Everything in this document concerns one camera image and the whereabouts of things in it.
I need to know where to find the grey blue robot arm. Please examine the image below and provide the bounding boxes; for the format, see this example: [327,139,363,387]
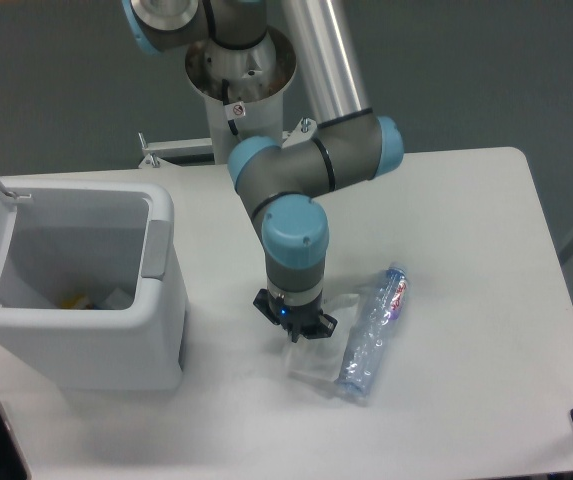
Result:
[122,1,404,340]

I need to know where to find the clear plastic water bottle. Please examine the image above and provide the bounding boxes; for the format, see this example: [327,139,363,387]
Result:
[335,262,410,401]

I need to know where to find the trash inside can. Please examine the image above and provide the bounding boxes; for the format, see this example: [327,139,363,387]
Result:
[58,285,135,311]

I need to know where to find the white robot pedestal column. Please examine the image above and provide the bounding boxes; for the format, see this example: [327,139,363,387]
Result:
[185,26,297,164]

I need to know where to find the white metal frame brackets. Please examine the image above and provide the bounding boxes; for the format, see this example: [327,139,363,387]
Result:
[138,117,317,169]

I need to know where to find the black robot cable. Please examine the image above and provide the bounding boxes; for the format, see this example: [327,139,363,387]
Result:
[221,78,257,164]

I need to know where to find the white trash can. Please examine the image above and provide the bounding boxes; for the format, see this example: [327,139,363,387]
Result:
[0,178,188,390]

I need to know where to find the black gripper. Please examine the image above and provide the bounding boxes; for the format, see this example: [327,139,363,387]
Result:
[253,289,337,343]

